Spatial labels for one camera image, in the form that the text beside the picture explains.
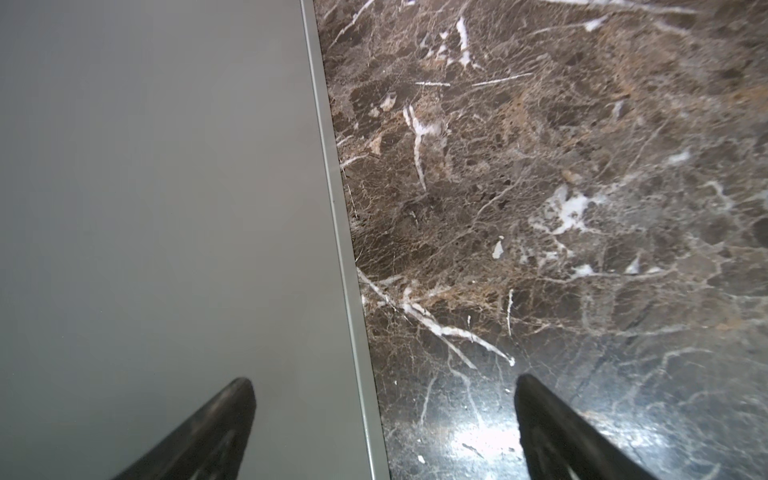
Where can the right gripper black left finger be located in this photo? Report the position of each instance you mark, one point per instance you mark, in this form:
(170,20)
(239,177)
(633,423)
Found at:
(210,444)

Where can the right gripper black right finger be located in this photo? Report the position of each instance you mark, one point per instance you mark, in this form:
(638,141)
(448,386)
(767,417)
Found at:
(558,443)

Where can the grey metal cabinet box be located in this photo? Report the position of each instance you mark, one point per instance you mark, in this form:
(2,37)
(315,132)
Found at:
(171,220)

